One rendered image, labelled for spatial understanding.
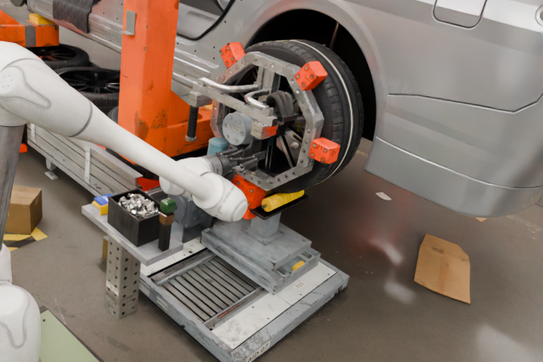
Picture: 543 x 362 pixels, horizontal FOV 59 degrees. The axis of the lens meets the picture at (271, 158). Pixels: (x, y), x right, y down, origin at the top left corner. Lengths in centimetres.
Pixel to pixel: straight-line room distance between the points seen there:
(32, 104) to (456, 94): 136
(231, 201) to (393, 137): 82
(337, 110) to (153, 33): 80
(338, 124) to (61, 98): 111
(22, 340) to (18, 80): 64
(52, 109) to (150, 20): 100
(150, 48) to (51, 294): 114
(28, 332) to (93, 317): 87
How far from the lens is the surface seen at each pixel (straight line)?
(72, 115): 112
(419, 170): 193
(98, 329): 217
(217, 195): 136
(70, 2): 360
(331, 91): 186
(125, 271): 205
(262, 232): 234
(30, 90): 107
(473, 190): 188
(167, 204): 169
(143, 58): 205
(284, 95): 176
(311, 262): 242
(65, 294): 234
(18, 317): 134
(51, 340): 162
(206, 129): 243
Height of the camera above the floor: 154
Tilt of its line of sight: 24 degrees down
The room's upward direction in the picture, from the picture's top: 11 degrees clockwise
